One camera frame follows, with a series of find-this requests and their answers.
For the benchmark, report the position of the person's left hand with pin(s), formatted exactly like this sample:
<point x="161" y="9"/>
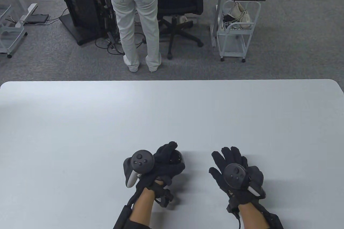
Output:
<point x="164" y="170"/>

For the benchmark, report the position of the person's right hand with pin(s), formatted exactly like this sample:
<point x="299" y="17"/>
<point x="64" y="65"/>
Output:
<point x="239" y="196"/>

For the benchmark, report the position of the black dice shaker cover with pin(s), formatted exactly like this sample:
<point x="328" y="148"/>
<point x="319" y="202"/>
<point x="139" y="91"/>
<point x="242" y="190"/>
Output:
<point x="178" y="157"/>

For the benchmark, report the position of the person's right forearm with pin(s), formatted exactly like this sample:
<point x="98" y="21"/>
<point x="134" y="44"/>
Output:
<point x="252" y="215"/>

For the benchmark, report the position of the black glove sensor module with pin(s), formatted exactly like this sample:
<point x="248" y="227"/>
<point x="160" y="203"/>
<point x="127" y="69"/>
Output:
<point x="165" y="199"/>
<point x="232" y="208"/>

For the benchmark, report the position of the black tracking controller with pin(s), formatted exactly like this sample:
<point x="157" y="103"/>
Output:
<point x="142" y="162"/>
<point x="236" y="175"/>

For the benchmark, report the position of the black office chair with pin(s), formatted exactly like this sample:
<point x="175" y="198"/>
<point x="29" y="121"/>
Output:
<point x="185" y="0"/>

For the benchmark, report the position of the beige handbag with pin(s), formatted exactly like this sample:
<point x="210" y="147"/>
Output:
<point x="242" y="15"/>

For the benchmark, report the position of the black computer tower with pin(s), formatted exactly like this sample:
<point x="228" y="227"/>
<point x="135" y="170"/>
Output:
<point x="80" y="3"/>

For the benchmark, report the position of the black floor box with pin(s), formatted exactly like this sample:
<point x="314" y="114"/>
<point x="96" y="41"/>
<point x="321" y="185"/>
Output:
<point x="37" y="18"/>

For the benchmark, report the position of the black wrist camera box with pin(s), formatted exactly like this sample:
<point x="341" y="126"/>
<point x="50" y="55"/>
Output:
<point x="274" y="219"/>
<point x="122" y="217"/>

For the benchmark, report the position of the white metal frame cart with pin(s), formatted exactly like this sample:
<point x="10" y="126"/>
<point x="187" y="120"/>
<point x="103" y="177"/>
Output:
<point x="12" y="28"/>

